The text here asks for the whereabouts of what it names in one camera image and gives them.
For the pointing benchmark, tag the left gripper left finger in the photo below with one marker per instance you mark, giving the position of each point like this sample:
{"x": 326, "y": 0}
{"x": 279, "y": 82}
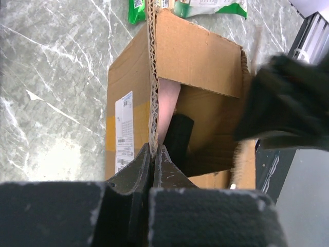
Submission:
{"x": 109, "y": 213}

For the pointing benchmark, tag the brown cardboard express box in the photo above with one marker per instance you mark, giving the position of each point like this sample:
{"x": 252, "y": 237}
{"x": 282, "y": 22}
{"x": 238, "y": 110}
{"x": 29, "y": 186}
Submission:
{"x": 173, "y": 66}

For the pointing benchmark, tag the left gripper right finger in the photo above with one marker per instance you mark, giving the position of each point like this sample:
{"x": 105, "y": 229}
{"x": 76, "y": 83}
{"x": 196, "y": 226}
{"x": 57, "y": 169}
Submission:
{"x": 190, "y": 216}

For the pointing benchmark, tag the aluminium rail frame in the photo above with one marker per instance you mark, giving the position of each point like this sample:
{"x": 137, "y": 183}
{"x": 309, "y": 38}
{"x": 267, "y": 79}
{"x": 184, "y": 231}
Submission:
{"x": 311, "y": 42}

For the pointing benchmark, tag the green snack bag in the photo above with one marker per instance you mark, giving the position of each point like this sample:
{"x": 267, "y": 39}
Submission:
{"x": 184, "y": 9}

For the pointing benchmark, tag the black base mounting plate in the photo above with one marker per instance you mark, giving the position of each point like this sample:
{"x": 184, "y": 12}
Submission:
{"x": 272, "y": 167}

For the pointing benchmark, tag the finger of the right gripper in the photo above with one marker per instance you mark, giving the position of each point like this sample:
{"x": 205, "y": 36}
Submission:
{"x": 287, "y": 105}

